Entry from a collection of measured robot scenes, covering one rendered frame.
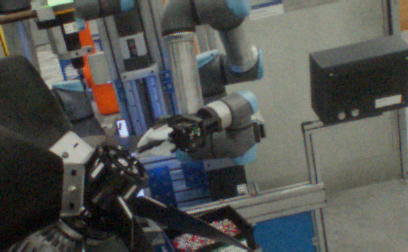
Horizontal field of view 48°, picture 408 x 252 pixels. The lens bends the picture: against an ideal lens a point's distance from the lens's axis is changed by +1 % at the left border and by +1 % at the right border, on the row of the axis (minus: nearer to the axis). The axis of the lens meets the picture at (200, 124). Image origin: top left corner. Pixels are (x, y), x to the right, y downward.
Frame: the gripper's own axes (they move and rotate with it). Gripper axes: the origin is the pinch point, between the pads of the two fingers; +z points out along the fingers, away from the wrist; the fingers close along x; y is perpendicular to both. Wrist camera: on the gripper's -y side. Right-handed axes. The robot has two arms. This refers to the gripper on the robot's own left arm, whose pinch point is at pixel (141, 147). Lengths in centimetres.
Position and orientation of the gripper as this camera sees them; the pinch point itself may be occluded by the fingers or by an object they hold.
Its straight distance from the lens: 106.3
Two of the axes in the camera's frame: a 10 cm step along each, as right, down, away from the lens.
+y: 6.7, 2.0, -7.1
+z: -7.3, 3.4, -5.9
